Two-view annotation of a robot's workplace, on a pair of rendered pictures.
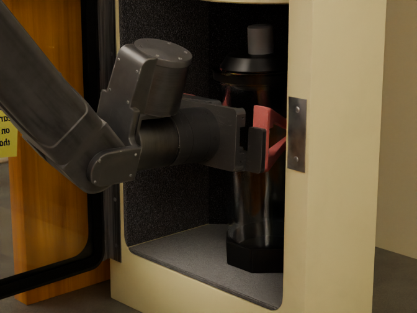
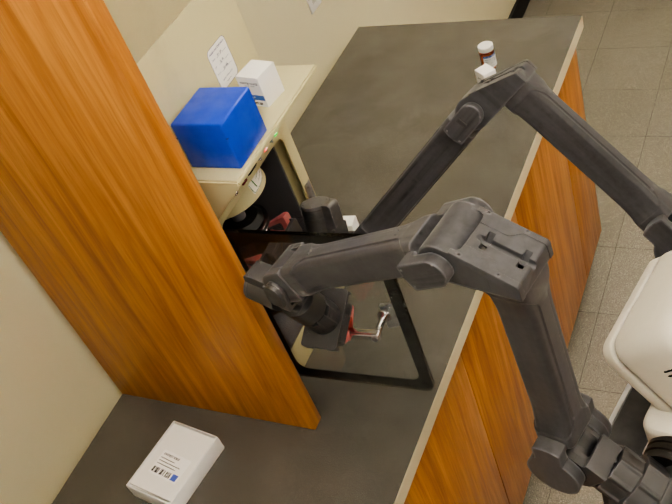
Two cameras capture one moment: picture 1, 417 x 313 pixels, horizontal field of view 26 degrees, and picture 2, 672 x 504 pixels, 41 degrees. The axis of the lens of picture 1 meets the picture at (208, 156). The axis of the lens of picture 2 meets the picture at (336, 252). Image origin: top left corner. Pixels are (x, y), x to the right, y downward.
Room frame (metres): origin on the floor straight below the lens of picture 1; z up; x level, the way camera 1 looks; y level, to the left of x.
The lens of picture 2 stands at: (1.06, 1.38, 2.30)
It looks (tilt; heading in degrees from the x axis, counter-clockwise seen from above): 41 degrees down; 261
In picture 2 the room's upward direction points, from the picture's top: 23 degrees counter-clockwise
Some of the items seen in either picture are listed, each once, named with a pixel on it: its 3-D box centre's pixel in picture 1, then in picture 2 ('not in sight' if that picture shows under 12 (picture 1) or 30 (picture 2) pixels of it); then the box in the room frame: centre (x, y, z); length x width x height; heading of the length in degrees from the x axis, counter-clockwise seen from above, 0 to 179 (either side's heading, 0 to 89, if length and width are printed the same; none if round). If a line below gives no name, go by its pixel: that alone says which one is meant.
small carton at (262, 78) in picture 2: not in sight; (260, 83); (0.86, 0.01, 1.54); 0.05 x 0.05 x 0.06; 33
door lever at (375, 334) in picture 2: not in sight; (361, 326); (0.90, 0.31, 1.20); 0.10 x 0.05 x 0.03; 135
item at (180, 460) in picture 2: not in sight; (175, 466); (1.33, 0.17, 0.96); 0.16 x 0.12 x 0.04; 35
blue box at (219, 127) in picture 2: not in sight; (219, 127); (0.96, 0.11, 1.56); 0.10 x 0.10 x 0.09; 43
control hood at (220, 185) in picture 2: not in sight; (261, 142); (0.90, 0.06, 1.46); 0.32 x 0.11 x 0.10; 43
